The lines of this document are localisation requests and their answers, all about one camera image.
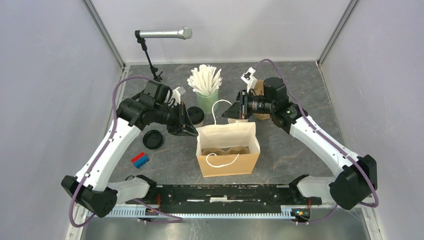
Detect green straw holder cup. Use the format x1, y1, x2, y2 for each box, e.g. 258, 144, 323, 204
195, 90, 219, 114

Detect silver microphone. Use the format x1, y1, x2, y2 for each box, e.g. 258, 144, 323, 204
134, 27, 193, 40

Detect stacked spare black lids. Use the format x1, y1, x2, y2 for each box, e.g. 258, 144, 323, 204
142, 129, 164, 150

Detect black tripod mic stand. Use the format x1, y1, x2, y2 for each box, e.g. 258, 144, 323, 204
136, 37, 165, 83

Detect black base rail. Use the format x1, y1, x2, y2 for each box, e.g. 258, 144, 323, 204
141, 184, 322, 214

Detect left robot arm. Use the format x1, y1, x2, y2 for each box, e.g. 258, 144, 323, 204
61, 79, 199, 218

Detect stack of white paper cups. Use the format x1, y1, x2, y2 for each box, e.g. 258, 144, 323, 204
227, 118, 249, 124

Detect white paper straws bundle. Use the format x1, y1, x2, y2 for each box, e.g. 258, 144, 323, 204
186, 64, 222, 95

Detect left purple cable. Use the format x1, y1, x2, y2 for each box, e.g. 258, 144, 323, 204
68, 75, 185, 229

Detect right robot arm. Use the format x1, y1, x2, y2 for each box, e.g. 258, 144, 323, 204
222, 77, 379, 210

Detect brown paper bag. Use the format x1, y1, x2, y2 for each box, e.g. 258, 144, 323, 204
195, 99, 261, 178

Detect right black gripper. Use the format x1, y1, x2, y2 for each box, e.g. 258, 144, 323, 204
221, 89, 275, 120

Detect white paper coffee cup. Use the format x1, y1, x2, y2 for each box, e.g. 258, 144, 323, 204
194, 121, 204, 129

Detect brown cardboard cup carrier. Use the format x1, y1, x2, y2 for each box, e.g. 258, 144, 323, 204
250, 79, 276, 121

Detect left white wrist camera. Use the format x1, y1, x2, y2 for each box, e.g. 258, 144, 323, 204
171, 86, 186, 106

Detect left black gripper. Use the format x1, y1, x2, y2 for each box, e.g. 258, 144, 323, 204
154, 101, 199, 137

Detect red and blue block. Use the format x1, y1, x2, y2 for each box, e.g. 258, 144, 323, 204
131, 152, 149, 169

